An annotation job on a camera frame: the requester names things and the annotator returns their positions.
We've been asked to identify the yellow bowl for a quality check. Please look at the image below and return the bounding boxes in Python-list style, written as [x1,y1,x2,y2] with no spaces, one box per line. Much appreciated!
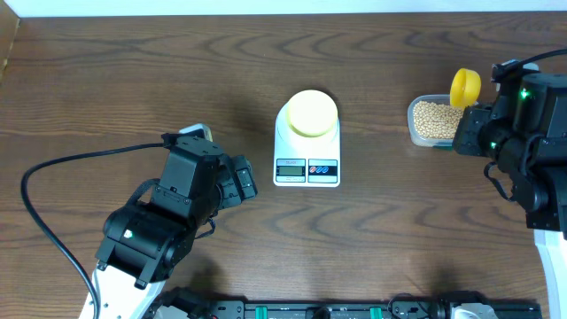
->
[285,89,338,137]

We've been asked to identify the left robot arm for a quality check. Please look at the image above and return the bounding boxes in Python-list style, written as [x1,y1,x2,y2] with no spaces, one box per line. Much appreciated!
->
[81,134,258,318]

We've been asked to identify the soybeans in container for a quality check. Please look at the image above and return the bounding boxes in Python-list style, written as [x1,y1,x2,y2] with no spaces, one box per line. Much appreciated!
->
[413,101,462,139]

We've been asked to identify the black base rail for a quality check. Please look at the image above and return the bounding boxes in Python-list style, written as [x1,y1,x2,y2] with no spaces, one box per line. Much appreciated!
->
[150,290,542,319]

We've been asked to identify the yellow measuring scoop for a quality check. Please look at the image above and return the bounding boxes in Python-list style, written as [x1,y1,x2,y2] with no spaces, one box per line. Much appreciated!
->
[449,68,481,108]

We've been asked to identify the clear plastic container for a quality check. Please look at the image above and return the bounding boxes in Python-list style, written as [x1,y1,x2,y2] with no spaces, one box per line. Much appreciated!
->
[408,94,463,149]

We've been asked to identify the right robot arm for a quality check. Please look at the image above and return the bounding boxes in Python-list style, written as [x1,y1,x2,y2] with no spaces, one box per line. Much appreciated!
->
[453,72,566,318]

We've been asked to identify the white digital kitchen scale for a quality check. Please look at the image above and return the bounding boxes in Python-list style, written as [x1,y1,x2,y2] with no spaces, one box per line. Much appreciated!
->
[273,103,341,188]

